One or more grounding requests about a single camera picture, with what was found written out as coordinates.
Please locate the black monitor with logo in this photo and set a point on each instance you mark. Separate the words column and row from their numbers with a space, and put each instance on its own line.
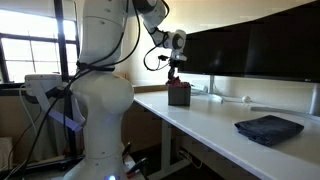
column 283, row 43

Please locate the white box device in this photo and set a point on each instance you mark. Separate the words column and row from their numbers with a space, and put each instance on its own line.
column 41, row 81

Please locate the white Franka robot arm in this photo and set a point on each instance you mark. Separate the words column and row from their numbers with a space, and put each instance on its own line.
column 103, row 133

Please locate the dark folded towel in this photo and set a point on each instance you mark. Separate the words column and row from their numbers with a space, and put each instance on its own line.
column 268, row 130

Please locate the black red clamps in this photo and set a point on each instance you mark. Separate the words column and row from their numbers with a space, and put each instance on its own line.
column 136, row 166

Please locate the small white ball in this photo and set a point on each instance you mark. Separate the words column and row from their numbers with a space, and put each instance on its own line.
column 246, row 99

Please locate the lavender bracket strip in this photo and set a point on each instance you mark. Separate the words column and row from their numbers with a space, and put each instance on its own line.
column 63, row 120

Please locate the window with dark frame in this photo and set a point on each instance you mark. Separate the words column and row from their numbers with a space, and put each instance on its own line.
column 30, row 50

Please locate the black stand pole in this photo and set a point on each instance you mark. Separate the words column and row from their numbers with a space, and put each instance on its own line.
column 60, row 40

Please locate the grey fabric box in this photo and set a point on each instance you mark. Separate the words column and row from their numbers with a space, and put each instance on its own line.
column 179, row 96

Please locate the silver monitor stand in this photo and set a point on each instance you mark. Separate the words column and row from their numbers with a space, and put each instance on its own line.
column 211, row 85
column 315, row 100

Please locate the black monitor without logo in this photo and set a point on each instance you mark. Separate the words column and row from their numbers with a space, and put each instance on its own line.
column 216, row 53

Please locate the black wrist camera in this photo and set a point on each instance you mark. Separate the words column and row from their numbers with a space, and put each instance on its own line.
column 163, row 57

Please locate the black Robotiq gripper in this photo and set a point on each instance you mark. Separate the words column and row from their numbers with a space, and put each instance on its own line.
column 173, row 65

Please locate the white desk leg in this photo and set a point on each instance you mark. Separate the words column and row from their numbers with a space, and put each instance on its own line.
column 165, row 143

